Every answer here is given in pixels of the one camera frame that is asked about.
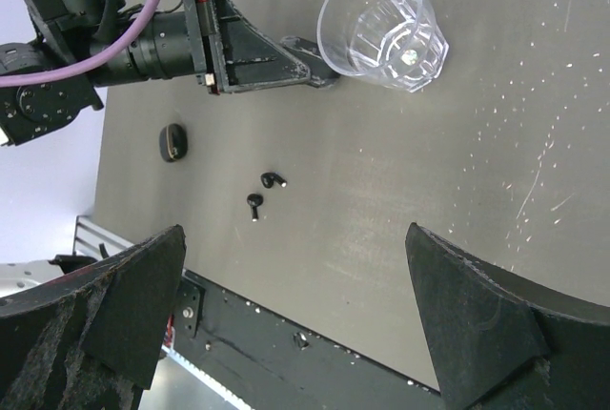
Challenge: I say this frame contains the glossy black gold-striped earbud case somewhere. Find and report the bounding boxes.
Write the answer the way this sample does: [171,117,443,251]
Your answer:
[159,123,188,163]

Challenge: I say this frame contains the black earbud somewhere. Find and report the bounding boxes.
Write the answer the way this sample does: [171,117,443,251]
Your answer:
[260,172,287,189]
[247,193,264,222]

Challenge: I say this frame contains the clear plastic cup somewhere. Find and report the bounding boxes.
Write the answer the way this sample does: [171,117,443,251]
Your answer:
[316,0,449,92]

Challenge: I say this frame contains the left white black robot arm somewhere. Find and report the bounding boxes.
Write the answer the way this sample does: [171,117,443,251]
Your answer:
[1,0,338,146]

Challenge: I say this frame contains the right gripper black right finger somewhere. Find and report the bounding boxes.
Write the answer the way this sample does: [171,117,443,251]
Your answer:
[405,223,609,409]

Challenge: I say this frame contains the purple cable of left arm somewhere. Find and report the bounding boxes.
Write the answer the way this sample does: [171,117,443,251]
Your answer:
[0,0,173,90]

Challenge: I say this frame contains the black earbud far left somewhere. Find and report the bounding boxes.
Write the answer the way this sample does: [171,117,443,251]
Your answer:
[247,193,264,222]

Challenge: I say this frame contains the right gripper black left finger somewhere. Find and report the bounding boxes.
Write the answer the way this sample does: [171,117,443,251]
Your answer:
[1,225,186,409]

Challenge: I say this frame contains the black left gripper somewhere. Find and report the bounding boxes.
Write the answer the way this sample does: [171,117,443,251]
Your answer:
[183,0,339,94]

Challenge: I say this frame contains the black earbud upper left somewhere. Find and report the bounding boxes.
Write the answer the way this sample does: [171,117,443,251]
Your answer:
[260,172,287,189]

